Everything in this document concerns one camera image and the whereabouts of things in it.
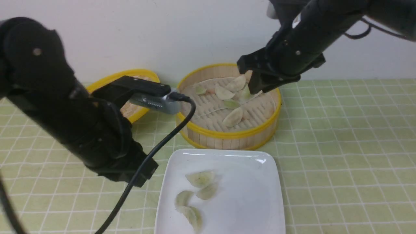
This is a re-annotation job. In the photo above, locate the black camera cable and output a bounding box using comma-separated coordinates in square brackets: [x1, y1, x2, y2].
[94, 92, 197, 234]

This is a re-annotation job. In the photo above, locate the green dumpling plate upper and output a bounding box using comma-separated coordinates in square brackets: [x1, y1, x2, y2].
[196, 183, 218, 200]

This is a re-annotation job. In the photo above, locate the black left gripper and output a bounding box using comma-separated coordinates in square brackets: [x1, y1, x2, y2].
[70, 76, 172, 188]

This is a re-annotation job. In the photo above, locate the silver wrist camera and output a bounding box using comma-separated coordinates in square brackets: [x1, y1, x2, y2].
[129, 92, 181, 115]

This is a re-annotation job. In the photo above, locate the white dumpling centre of steamer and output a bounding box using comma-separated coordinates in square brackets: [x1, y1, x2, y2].
[214, 84, 235, 100]

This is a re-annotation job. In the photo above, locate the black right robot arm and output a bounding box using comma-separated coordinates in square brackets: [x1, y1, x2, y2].
[237, 0, 416, 94]

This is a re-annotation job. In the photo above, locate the yellow rimmed bamboo steamer basket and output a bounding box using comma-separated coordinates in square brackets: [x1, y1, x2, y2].
[178, 63, 282, 150]

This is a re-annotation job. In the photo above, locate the small green dumpling in steamer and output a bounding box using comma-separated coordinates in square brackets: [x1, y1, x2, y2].
[223, 99, 240, 110]

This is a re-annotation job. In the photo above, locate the yellow rimmed bamboo steamer lid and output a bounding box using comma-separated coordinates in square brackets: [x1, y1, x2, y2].
[86, 69, 160, 123]

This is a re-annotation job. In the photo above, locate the green dumpling plate left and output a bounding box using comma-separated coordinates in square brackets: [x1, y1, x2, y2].
[175, 190, 194, 209]

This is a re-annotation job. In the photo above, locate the white dumpling top of steamer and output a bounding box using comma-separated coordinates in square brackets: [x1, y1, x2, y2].
[225, 75, 246, 92]

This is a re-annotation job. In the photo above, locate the green dumpling plate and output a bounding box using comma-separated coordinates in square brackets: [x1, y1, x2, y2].
[175, 190, 194, 209]
[177, 206, 203, 234]
[196, 183, 218, 200]

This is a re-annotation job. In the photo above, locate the white square plate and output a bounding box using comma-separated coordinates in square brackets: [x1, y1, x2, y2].
[154, 149, 286, 234]

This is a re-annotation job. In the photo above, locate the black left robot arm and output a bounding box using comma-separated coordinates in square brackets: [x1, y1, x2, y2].
[1, 17, 171, 182]

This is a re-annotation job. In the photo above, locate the pale dumpling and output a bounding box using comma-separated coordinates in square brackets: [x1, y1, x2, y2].
[223, 107, 244, 127]

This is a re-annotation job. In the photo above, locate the small dumpling far left steamer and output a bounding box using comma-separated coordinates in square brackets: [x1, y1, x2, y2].
[193, 84, 207, 95]

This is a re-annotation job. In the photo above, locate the white dumpling of steamer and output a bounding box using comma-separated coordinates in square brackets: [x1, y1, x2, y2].
[214, 84, 235, 100]
[225, 75, 246, 92]

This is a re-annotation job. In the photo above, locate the green dumpling plate bottom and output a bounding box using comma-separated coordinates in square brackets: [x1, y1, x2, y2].
[177, 206, 203, 234]

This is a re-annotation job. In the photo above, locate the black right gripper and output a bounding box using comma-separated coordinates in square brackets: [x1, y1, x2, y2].
[237, 13, 326, 95]

